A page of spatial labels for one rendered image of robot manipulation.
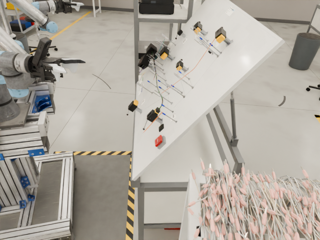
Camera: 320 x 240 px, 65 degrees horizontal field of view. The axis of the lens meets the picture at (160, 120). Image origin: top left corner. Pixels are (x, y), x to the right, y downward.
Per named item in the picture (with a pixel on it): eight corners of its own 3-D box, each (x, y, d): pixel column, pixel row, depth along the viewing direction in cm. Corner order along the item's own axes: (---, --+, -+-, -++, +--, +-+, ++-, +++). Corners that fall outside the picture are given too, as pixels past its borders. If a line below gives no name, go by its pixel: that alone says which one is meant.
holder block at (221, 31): (232, 31, 134) (221, 20, 131) (233, 43, 127) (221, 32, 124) (225, 36, 137) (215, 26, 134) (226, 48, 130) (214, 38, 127)
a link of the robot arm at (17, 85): (38, 88, 115) (32, 65, 109) (22, 100, 106) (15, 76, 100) (22, 85, 116) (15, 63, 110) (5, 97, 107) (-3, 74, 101)
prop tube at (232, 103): (233, 143, 149) (229, 101, 131) (231, 140, 151) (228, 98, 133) (238, 142, 149) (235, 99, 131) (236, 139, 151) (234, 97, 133)
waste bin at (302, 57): (313, 73, 487) (326, 41, 451) (287, 69, 496) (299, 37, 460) (308, 64, 523) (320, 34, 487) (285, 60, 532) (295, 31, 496)
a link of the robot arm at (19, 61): (25, 51, 101) (11, 55, 94) (35, 52, 101) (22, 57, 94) (28, 69, 105) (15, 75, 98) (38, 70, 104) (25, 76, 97)
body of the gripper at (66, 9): (68, 9, 193) (53, 11, 186) (67, -3, 187) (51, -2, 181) (73, 13, 189) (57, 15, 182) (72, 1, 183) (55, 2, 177)
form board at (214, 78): (138, 84, 238) (136, 83, 237) (215, -9, 194) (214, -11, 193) (134, 181, 143) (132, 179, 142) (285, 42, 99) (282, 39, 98)
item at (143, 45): (136, 59, 234) (136, 52, 230) (137, 46, 263) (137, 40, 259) (171, 60, 236) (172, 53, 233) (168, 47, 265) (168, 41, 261)
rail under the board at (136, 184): (130, 187, 146) (130, 180, 142) (135, 89, 241) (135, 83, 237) (140, 187, 146) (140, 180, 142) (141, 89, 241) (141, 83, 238)
